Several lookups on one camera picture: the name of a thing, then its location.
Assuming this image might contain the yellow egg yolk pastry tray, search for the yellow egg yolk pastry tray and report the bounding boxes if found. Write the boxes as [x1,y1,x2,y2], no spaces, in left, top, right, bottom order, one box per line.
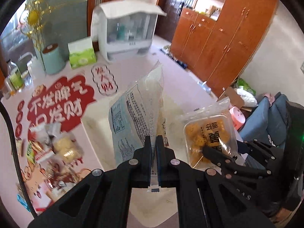
[177,97,238,169]

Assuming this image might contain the clear bag rice crackers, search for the clear bag rice crackers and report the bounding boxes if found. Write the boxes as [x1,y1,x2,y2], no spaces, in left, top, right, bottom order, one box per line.
[52,133,82,164]

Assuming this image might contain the large light blue snack bag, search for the large light blue snack bag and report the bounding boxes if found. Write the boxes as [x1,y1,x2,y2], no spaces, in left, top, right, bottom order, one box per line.
[108,61,164,165]

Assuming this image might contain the brown and grey snack packet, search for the brown and grey snack packet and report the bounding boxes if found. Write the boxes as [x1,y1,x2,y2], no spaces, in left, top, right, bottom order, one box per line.
[44,161,79,197]

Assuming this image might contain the red and white snack bag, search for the red and white snack bag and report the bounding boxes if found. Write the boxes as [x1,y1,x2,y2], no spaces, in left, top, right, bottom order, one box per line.
[26,123,61,164]

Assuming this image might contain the pink plastic stool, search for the pink plastic stool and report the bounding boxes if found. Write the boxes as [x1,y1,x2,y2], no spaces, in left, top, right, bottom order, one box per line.
[229,106,246,130]

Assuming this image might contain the white plastic storage bin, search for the white plastic storage bin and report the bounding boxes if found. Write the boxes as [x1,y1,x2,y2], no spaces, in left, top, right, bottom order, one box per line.
[80,95,238,228]

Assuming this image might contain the cardboard box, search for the cardboard box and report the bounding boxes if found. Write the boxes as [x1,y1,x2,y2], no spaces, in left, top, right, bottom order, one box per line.
[218,86,245,109]

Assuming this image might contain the blue small snack packet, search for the blue small snack packet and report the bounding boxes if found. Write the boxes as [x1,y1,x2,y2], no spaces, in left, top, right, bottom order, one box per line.
[17,194,30,212]

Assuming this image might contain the pink printed tablecloth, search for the pink printed tablecloth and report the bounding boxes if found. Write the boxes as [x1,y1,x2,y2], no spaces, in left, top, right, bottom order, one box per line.
[1,45,217,227]

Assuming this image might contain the wooden cabinet unit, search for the wooden cabinet unit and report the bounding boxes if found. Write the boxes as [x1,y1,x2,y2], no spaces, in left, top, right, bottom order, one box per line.
[171,0,278,96]

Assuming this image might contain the white squeeze bottle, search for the white squeeze bottle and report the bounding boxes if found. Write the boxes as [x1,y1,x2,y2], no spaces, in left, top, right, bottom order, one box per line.
[19,52,46,80]

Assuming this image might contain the teal canister brown lid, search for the teal canister brown lid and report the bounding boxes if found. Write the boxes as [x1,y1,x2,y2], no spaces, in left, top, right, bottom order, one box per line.
[42,43,65,75]

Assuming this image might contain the green tissue box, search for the green tissue box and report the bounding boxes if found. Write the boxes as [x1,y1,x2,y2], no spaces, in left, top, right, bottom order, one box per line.
[67,37,96,69]

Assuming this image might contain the clear bottle green label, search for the clear bottle green label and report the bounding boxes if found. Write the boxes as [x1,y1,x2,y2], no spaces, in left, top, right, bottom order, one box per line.
[7,59,25,92]

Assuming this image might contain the white bottle sterilizer appliance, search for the white bottle sterilizer appliance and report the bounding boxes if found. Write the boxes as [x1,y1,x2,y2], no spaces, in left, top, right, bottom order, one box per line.
[91,0,166,63]

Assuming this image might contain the glass sliding door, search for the glass sliding door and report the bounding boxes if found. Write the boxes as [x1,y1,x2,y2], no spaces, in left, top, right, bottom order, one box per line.
[0,0,129,77]

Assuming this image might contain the black cable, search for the black cable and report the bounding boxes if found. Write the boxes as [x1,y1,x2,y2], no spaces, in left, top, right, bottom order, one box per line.
[0,101,39,219]

